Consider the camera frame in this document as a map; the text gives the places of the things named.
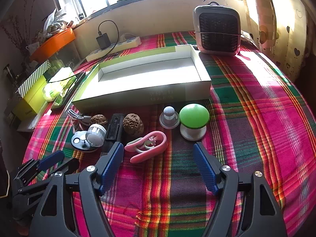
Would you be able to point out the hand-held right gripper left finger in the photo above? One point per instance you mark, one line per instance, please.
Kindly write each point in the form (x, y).
(112, 163)

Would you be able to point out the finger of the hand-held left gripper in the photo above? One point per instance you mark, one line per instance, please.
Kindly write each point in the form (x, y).
(70, 165)
(51, 158)

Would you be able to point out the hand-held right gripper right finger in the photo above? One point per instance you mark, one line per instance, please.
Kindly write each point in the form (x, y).
(205, 167)

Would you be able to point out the black round disc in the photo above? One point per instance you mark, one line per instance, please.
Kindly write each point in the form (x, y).
(77, 140)

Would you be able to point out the white round cap gadget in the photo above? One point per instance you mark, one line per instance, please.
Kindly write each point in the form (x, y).
(96, 133)

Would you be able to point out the black rectangular device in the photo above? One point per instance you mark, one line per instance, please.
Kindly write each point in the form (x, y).
(113, 126)

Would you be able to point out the brown walnut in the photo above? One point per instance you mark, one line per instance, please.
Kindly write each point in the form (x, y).
(98, 119)
(133, 123)

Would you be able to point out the grey knob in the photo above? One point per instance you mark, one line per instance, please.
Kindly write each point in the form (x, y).
(169, 111)

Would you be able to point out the white cardboard box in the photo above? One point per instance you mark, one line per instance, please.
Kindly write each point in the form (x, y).
(148, 71)

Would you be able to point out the black flat tray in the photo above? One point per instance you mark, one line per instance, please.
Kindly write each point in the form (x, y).
(61, 103)

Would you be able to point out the plaid blanket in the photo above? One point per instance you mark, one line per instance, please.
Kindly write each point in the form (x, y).
(246, 128)

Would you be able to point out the green box with striped lid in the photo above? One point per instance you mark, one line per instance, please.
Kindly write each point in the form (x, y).
(29, 96)

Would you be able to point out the green tissue pack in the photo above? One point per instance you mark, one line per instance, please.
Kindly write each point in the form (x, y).
(56, 86)

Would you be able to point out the dark glass pot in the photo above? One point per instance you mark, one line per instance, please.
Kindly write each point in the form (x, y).
(8, 74)

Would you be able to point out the glass tank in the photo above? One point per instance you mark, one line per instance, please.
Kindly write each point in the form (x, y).
(66, 51)

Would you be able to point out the orange plastic basin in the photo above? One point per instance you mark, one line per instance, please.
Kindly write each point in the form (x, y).
(54, 42)

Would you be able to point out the white power strip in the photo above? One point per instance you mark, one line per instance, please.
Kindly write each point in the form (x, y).
(123, 45)

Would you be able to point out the dried branches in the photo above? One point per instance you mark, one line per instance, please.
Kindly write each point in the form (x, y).
(14, 29)

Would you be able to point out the grey portable heater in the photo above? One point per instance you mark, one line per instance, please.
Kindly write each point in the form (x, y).
(217, 29)

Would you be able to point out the plastic bags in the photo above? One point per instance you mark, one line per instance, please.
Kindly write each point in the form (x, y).
(56, 19)

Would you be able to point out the heart-print curtain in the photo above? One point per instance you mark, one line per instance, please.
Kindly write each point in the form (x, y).
(291, 29)

